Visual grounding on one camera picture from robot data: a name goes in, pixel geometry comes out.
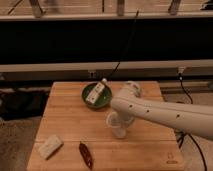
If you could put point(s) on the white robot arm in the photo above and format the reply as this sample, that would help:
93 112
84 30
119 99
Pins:
194 119

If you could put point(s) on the green bowl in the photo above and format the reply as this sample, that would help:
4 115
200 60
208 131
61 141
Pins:
102 101

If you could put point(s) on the brown dried pepper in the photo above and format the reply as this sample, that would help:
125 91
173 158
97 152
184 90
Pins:
86 155

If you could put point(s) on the white sponge block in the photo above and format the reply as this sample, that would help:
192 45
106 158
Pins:
49 146

